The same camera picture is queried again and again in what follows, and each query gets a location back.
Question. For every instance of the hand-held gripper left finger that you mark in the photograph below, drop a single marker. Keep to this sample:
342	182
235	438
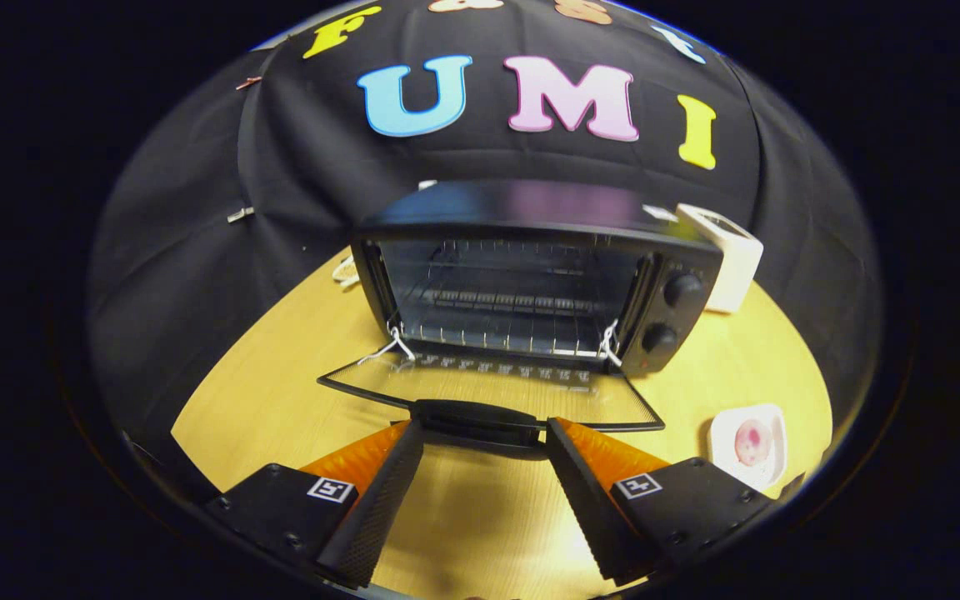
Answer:
380	508

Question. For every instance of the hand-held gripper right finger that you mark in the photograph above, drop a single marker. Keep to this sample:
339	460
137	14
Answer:
584	508

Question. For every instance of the pink clip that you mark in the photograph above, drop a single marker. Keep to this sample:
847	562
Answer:
247	82

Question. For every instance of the pink round food slice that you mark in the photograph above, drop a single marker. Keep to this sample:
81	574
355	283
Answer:
752	442

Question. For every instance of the white square plate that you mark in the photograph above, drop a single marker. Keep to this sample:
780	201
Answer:
776	442

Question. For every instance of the white clip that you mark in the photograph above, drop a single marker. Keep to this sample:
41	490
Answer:
239	215

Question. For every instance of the black toaster oven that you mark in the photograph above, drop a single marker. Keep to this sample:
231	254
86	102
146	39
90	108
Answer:
530	204

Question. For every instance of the black backdrop cloth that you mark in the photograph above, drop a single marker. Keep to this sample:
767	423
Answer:
280	167

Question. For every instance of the white toaster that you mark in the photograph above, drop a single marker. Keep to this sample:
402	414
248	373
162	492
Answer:
734	267

